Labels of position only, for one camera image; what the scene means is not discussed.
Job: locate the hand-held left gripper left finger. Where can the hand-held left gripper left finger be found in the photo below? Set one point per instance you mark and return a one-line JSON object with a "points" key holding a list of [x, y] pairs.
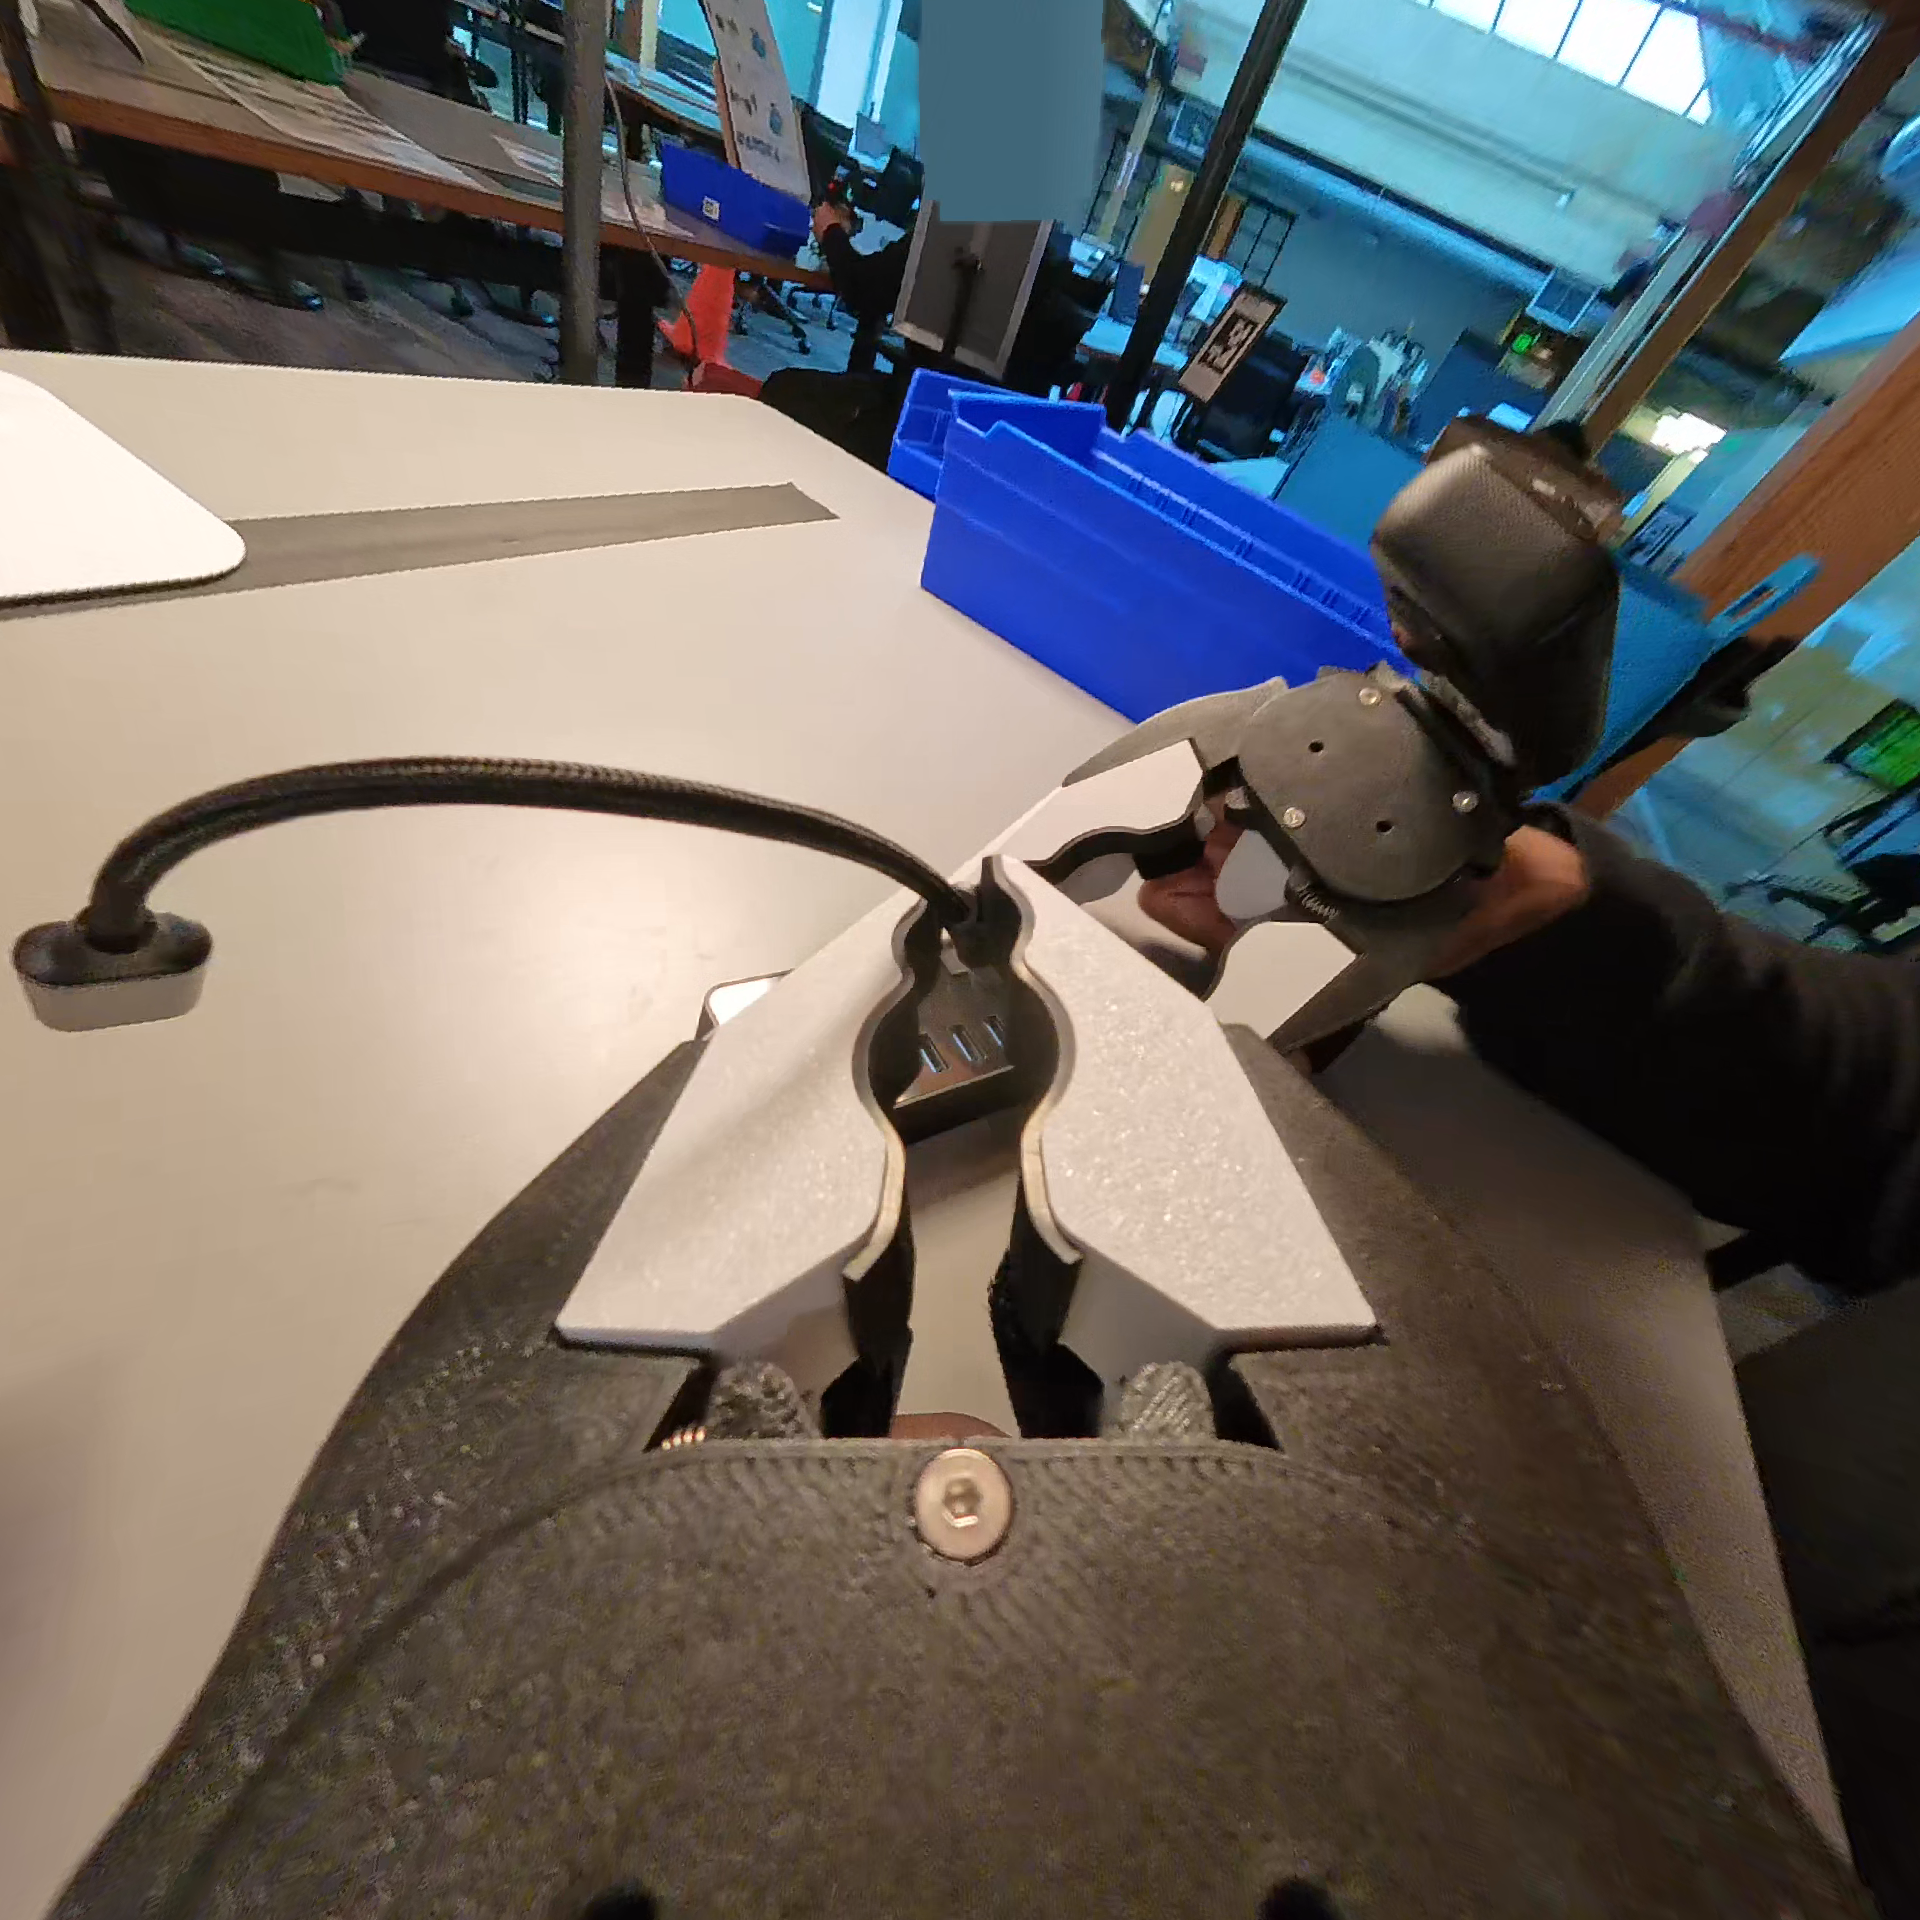
{"points": [[721, 1201]]}

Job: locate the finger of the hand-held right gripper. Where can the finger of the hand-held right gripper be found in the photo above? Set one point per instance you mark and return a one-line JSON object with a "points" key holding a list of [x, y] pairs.
{"points": [[1155, 914], [1148, 788]]}

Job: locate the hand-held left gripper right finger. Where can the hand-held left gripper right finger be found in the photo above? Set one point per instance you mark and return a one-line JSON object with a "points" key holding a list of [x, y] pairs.
{"points": [[1200, 1185]]}

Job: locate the black silver USB hub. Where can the black silver USB hub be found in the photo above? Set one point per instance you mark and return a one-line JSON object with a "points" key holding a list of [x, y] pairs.
{"points": [[961, 1103]]}

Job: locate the person's right forearm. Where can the person's right forearm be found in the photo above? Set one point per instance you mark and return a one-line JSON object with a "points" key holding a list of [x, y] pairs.
{"points": [[1724, 1051]]}

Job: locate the person's right hand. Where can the person's right hand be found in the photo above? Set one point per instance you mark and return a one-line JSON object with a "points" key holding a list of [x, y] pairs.
{"points": [[1544, 884]]}

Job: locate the blue plastic bin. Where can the blue plastic bin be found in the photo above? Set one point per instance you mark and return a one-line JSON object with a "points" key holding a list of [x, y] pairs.
{"points": [[1140, 570], [735, 202], [922, 435]]}

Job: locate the black white tag board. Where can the black white tag board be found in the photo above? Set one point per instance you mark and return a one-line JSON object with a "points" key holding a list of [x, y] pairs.
{"points": [[1231, 343]]}

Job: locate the grey monitor on stand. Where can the grey monitor on stand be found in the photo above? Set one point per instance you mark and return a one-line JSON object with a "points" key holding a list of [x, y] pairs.
{"points": [[974, 292]]}

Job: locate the black metal pole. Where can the black metal pole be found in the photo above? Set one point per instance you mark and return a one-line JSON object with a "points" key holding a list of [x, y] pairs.
{"points": [[1205, 210]]}

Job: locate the orange traffic cone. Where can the orange traffic cone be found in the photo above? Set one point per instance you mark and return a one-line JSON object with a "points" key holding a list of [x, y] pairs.
{"points": [[713, 323]]}

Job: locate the white poster board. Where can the white poster board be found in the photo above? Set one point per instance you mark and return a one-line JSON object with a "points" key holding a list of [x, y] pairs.
{"points": [[750, 90]]}

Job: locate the grey metal pole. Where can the grey metal pole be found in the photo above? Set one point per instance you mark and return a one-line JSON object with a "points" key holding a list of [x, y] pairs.
{"points": [[582, 194]]}

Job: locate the white monitor stand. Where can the white monitor stand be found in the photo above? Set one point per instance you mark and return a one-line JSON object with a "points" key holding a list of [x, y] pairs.
{"points": [[90, 495]]}

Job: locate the long wooden workbench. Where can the long wooden workbench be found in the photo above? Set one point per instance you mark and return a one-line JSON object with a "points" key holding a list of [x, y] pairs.
{"points": [[375, 173]]}

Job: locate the green bin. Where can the green bin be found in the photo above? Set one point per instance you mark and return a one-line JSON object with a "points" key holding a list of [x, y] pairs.
{"points": [[240, 39]]}

